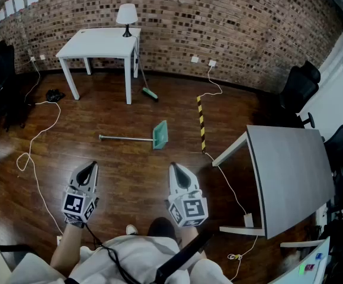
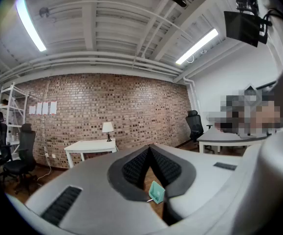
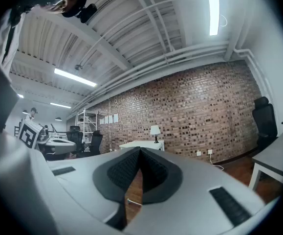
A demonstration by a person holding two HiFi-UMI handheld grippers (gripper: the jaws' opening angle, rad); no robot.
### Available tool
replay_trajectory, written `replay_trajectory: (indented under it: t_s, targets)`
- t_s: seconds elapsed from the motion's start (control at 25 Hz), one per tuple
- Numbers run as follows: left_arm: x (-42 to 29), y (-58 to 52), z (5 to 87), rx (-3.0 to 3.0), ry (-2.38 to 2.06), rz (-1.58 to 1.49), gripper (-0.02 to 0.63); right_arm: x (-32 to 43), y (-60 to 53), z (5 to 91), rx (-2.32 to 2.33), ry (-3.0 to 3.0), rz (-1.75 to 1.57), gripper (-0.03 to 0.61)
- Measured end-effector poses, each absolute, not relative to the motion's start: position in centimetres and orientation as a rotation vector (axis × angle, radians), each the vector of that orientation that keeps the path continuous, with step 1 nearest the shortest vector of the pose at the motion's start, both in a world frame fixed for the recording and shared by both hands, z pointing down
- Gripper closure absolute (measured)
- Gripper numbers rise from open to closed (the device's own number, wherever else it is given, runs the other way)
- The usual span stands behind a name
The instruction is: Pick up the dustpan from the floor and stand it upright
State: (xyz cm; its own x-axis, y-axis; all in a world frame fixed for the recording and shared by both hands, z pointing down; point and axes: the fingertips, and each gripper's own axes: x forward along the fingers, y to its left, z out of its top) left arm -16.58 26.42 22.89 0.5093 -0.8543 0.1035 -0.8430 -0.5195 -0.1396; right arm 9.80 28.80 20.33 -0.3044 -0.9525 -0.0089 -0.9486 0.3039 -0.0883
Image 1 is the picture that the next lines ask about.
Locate black office chair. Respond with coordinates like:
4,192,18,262
0,40,30,135
278,60,322,129
323,124,343,215

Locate person's right forearm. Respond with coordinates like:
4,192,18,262
179,225,208,260

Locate white table lamp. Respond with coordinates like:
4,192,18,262
116,4,139,38

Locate person's black trousers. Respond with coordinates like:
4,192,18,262
146,217,178,244

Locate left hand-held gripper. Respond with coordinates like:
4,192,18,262
61,160,100,229

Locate green broom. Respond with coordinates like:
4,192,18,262
135,50,159,102

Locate black plastic bag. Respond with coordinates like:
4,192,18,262
46,89,66,103

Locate grey desk with white legs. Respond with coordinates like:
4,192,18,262
211,124,337,240

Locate white cable with adapter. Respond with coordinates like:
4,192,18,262
199,65,259,282

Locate long white floor cable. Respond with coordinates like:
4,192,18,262
16,59,64,236

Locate yellow black striped floor tape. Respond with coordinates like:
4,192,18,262
196,95,207,154

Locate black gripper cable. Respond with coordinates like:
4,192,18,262
82,223,144,284

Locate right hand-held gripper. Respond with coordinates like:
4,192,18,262
164,162,210,228

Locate green dustpan with metal handle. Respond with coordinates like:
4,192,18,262
98,120,169,150

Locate black lamp cord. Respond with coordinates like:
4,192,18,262
133,35,140,70

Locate person's left forearm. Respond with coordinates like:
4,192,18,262
49,224,85,277

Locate white square table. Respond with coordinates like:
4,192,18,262
55,27,142,105

